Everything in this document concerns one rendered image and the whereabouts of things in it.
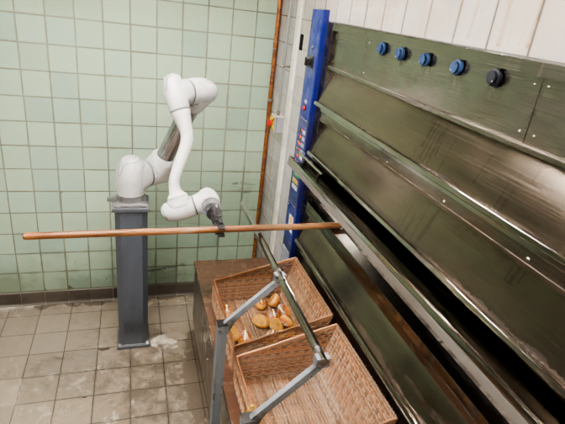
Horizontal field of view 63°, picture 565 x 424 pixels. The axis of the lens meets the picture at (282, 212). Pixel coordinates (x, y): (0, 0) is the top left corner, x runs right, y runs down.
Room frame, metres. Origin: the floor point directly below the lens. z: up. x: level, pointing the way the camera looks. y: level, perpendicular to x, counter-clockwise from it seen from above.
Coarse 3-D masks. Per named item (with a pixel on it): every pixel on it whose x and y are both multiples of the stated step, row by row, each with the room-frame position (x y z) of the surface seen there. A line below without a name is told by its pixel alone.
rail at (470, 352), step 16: (304, 176) 2.09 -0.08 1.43; (320, 192) 1.89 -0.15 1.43; (336, 208) 1.72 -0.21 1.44; (352, 224) 1.58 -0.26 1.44; (368, 240) 1.46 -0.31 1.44; (384, 256) 1.36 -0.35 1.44; (400, 272) 1.26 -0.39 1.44; (416, 288) 1.18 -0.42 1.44; (480, 368) 0.88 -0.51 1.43; (496, 384) 0.83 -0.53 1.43; (512, 400) 0.78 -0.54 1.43; (528, 416) 0.74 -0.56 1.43
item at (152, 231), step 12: (156, 228) 1.79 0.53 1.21; (168, 228) 1.80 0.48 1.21; (180, 228) 1.81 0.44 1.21; (192, 228) 1.83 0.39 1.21; (204, 228) 1.85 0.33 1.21; (216, 228) 1.86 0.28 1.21; (228, 228) 1.88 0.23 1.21; (240, 228) 1.90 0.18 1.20; (252, 228) 1.92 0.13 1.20; (264, 228) 1.94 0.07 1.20; (276, 228) 1.96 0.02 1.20; (288, 228) 1.98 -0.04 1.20; (300, 228) 2.00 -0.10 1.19; (312, 228) 2.02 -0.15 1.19; (324, 228) 2.04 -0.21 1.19
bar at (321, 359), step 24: (264, 240) 1.87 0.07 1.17; (264, 288) 1.59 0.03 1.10; (288, 288) 1.50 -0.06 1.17; (240, 312) 1.55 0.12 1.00; (216, 336) 1.53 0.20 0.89; (312, 336) 1.24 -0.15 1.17; (216, 360) 1.51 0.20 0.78; (216, 384) 1.51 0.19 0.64; (288, 384) 1.13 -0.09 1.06; (216, 408) 1.52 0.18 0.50; (264, 408) 1.09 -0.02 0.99
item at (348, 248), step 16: (320, 208) 2.31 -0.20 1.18; (336, 240) 1.98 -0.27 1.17; (352, 256) 1.81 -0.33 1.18; (368, 272) 1.69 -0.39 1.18; (384, 288) 1.58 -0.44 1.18; (384, 304) 1.52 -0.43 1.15; (400, 304) 1.48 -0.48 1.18; (400, 320) 1.41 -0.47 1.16; (416, 320) 1.39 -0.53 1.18; (416, 336) 1.31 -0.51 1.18; (432, 336) 1.31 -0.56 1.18; (432, 352) 1.22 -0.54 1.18; (448, 368) 1.16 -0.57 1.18; (448, 384) 1.12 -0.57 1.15; (464, 384) 1.10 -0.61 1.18; (464, 400) 1.05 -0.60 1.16; (480, 400) 1.04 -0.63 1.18; (480, 416) 0.99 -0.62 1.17; (496, 416) 0.98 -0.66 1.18
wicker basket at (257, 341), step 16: (272, 272) 2.29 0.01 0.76; (288, 272) 2.31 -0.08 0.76; (304, 272) 2.18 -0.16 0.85; (224, 288) 2.19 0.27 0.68; (240, 288) 2.22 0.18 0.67; (256, 288) 2.25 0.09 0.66; (304, 288) 2.11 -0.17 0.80; (224, 304) 2.16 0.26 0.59; (240, 304) 2.18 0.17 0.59; (288, 304) 2.18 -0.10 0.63; (320, 304) 1.94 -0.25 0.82; (240, 320) 2.04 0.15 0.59; (320, 320) 1.80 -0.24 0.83; (256, 336) 1.93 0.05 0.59; (272, 336) 1.72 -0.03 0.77; (288, 336) 1.75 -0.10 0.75; (240, 352) 1.68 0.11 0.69
